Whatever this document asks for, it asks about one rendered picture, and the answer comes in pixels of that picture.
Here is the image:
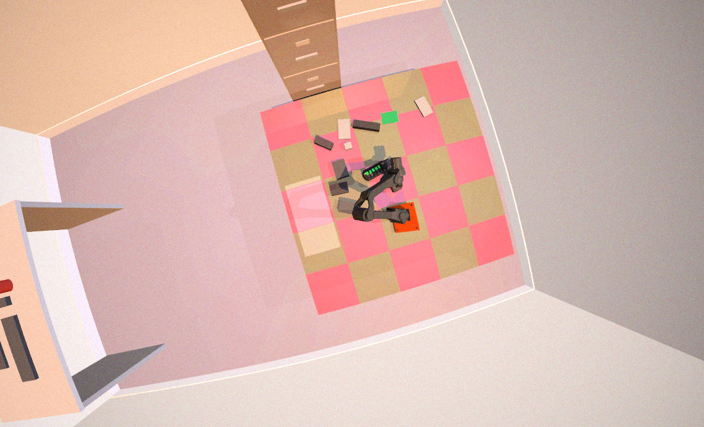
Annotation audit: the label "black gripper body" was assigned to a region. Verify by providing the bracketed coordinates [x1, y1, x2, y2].
[379, 158, 402, 193]

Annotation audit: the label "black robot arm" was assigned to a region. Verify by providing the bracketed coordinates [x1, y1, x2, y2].
[352, 157, 410, 224]

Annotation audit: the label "dark grey controller unit with green rocker switches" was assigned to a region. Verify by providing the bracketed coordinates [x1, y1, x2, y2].
[362, 161, 386, 181]

